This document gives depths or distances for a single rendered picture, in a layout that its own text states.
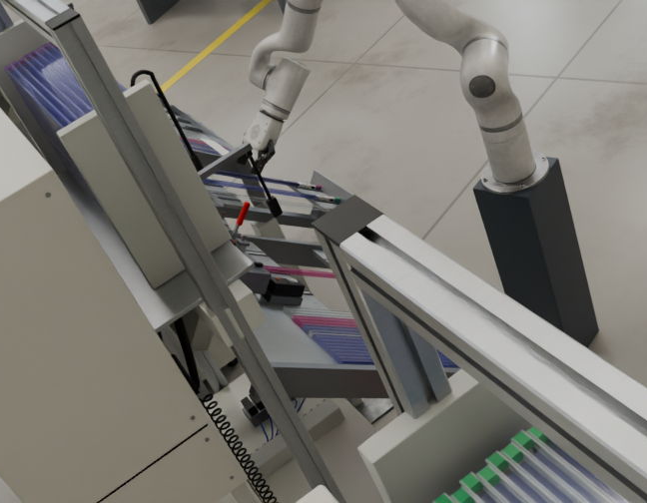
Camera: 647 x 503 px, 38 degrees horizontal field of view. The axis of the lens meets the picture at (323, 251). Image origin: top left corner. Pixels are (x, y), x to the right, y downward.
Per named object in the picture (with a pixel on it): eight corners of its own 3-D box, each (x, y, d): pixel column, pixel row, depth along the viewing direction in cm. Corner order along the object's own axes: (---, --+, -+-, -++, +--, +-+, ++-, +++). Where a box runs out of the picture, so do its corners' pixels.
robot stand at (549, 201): (549, 317, 318) (503, 150, 277) (599, 330, 307) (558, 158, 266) (523, 355, 310) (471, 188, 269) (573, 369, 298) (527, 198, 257)
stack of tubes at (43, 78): (119, 143, 207) (58, 35, 192) (216, 231, 167) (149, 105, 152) (69, 174, 204) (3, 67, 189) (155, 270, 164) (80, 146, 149)
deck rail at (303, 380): (526, 395, 209) (536, 370, 207) (532, 399, 207) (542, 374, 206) (248, 391, 168) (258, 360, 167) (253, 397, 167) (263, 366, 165)
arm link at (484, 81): (523, 102, 259) (503, 25, 245) (521, 142, 245) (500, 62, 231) (479, 111, 263) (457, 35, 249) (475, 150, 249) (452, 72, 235)
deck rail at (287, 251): (362, 269, 262) (369, 249, 260) (366, 272, 260) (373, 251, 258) (120, 244, 221) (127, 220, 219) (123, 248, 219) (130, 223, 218)
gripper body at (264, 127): (255, 103, 265) (238, 139, 266) (272, 113, 257) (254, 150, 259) (276, 112, 269) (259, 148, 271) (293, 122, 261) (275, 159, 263)
